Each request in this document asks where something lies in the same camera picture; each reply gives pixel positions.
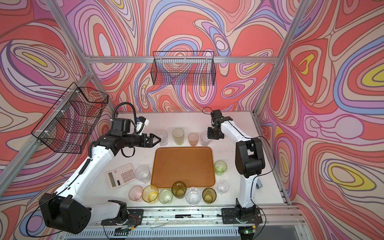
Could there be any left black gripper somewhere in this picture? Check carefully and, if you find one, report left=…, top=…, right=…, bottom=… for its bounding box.
left=122, top=132, right=162, bottom=148

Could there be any clear ribbed glass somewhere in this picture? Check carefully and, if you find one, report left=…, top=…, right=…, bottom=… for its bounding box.
left=200, top=131, right=212, bottom=147

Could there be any frosted pink tumbler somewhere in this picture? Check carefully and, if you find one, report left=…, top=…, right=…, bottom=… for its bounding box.
left=188, top=133, right=199, bottom=147

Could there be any frosted pale green tumbler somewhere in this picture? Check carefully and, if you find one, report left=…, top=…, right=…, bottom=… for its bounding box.
left=172, top=128, right=185, bottom=146

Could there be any light green ribbed glass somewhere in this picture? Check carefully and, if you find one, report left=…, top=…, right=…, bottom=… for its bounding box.
left=214, top=160, right=228, bottom=176

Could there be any small clear glass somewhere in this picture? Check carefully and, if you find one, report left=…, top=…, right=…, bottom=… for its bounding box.
left=217, top=180, right=230, bottom=195

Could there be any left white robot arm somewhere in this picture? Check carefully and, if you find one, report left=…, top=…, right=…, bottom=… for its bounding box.
left=39, top=117, right=157, bottom=234

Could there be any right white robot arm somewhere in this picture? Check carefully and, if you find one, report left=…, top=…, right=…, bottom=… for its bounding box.
left=208, top=110, right=266, bottom=223

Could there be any clear glass left of tray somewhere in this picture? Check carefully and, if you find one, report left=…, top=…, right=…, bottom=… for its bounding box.
left=135, top=166, right=151, bottom=184

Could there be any orange rectangular tray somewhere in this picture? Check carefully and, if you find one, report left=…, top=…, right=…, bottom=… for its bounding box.
left=151, top=147, right=216, bottom=188

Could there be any dark olive glass on tray edge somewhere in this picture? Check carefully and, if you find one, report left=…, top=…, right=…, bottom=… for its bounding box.
left=172, top=181, right=187, bottom=199

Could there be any clear glass back left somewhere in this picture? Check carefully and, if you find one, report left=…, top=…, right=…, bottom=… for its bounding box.
left=156, top=130, right=168, bottom=147

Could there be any pink white calculator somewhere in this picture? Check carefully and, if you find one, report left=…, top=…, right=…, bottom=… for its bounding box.
left=107, top=163, right=136, bottom=189

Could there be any yellow glass front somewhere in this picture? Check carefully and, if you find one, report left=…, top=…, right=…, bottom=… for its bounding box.
left=142, top=185, right=159, bottom=204

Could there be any pink glass front left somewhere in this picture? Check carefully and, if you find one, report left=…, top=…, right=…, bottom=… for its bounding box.
left=129, top=186, right=143, bottom=202

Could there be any light green glass front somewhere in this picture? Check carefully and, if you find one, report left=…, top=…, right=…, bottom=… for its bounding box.
left=158, top=189, right=173, bottom=205

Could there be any olive glass front right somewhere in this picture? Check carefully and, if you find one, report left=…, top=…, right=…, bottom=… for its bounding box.
left=202, top=188, right=217, bottom=204

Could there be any clear stemmed glass front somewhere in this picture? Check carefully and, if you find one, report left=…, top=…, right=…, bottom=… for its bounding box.
left=185, top=187, right=202, bottom=206

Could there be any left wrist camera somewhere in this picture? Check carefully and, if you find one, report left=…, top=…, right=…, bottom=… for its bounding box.
left=136, top=116, right=149, bottom=134

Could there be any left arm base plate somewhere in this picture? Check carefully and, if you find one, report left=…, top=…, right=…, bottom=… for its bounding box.
left=101, top=209, right=144, bottom=227

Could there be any back black wire basket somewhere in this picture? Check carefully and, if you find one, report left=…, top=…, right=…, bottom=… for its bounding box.
left=151, top=51, right=216, bottom=86

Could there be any black wire basket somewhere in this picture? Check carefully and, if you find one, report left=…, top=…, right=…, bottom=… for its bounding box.
left=151, top=51, right=216, bottom=86
left=31, top=83, right=109, bottom=154

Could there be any black pen on rail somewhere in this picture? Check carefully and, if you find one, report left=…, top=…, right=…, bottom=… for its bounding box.
left=175, top=214, right=204, bottom=219

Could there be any left black wire basket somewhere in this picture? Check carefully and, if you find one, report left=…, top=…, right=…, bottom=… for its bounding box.
left=31, top=83, right=109, bottom=154

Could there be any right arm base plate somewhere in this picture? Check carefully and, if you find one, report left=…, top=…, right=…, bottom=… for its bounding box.
left=219, top=206, right=263, bottom=226

